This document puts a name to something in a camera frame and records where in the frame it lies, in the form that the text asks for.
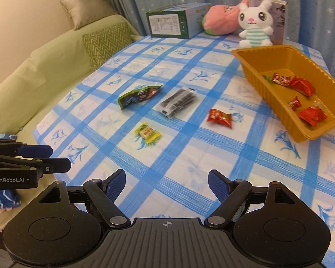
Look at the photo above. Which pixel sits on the patterned red snack packet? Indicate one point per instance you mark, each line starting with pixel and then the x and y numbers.
pixel 219 117

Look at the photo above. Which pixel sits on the light green sofa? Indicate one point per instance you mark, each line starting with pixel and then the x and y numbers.
pixel 44 83

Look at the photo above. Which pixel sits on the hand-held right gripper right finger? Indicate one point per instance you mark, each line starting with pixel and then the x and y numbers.
pixel 217 187

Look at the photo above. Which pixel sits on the green zigzag pillow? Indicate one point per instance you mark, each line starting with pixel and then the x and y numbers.
pixel 106 44

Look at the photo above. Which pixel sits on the beige pillow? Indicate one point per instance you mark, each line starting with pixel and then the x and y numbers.
pixel 86 8

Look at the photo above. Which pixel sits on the plain red snack packet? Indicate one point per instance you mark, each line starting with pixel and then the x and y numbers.
pixel 312 115

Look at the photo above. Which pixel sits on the blue checked tablecloth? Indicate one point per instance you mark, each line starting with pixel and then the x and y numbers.
pixel 184 150

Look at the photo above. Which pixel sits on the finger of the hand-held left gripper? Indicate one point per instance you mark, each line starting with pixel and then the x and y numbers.
pixel 58 164
pixel 39 150

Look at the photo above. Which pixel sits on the small green and red candy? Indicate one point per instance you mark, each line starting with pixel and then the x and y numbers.
pixel 268 78

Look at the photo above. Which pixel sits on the red foil candy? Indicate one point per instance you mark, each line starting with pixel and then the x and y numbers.
pixel 282 79

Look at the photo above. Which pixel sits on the orange plastic tray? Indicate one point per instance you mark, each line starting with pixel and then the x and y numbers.
pixel 282 97

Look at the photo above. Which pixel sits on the black snack packet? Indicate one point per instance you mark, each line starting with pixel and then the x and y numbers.
pixel 177 103

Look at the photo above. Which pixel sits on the blue patterned cloth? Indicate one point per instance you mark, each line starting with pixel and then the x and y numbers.
pixel 4 201

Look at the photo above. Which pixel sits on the pink peach plush toy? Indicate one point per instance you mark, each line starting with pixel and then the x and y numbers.
pixel 220 19

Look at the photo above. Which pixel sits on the yellow and green candy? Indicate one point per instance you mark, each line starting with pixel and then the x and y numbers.
pixel 148 132

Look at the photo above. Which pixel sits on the brown white box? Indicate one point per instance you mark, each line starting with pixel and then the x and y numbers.
pixel 280 19

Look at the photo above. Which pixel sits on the green cardboard box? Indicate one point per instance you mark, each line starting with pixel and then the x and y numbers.
pixel 167 23

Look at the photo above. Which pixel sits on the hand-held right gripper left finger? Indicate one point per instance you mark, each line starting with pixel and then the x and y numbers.
pixel 115 184

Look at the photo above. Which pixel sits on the green snack packet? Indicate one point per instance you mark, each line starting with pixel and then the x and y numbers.
pixel 139 96

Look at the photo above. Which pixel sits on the white rabbit plush toy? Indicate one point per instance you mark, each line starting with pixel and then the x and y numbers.
pixel 254 19

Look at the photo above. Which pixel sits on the red twisted-wrapper candy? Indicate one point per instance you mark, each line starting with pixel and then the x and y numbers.
pixel 303 86

